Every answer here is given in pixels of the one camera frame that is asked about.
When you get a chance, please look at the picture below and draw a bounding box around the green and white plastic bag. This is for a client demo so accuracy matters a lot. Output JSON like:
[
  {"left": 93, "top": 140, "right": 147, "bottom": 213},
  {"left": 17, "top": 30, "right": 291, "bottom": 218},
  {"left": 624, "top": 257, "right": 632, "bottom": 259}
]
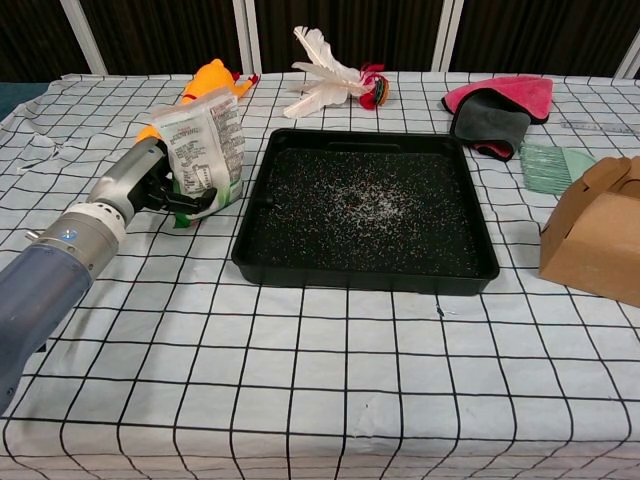
[{"left": 149, "top": 84, "right": 246, "bottom": 231}]

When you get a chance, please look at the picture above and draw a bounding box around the clear plastic ruler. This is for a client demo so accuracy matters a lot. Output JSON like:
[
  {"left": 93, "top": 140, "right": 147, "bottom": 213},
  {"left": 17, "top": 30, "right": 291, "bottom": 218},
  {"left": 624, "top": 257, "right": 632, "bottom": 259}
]
[{"left": 559, "top": 121, "right": 636, "bottom": 135}]

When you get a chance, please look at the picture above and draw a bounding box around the white checkered tablecloth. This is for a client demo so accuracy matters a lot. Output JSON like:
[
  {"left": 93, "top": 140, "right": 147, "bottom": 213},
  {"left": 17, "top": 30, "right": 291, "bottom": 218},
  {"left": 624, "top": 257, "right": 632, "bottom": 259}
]
[{"left": 0, "top": 71, "right": 640, "bottom": 480}]

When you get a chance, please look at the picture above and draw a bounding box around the pink and grey cloth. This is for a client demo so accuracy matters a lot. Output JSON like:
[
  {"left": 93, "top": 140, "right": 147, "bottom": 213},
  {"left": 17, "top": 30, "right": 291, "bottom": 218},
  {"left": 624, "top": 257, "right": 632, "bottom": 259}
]
[{"left": 441, "top": 76, "right": 555, "bottom": 162}]

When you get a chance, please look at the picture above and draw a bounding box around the green plastic comb scoop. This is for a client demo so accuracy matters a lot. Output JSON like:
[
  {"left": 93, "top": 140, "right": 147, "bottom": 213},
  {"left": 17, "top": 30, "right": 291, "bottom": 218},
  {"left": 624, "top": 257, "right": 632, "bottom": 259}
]
[{"left": 518, "top": 143, "right": 599, "bottom": 194}]

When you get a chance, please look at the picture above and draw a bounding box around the yellow rubber chicken toy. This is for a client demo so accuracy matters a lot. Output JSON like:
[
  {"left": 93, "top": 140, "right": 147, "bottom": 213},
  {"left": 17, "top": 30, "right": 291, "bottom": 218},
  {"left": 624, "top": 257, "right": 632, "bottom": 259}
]
[{"left": 135, "top": 58, "right": 261, "bottom": 146}]

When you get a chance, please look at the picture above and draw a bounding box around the white feather toy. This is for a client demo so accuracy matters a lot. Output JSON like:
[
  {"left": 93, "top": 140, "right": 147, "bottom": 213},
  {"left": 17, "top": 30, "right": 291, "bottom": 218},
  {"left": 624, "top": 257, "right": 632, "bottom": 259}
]
[{"left": 282, "top": 25, "right": 392, "bottom": 119}]

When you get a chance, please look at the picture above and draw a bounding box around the black square tray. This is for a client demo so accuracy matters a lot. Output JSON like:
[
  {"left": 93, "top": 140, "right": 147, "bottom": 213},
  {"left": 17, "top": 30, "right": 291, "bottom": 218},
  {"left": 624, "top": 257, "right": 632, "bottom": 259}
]
[{"left": 231, "top": 127, "right": 501, "bottom": 296}]

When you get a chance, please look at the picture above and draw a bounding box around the dark folding partition screen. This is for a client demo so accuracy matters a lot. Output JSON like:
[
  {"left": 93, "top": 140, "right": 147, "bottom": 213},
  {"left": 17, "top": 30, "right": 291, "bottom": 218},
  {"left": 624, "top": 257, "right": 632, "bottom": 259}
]
[{"left": 0, "top": 0, "right": 640, "bottom": 84}]

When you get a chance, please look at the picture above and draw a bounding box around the brown cardboard box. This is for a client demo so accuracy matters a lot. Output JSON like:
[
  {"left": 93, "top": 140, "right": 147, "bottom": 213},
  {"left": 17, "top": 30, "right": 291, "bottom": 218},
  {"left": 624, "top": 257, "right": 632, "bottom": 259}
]
[{"left": 538, "top": 155, "right": 640, "bottom": 307}]

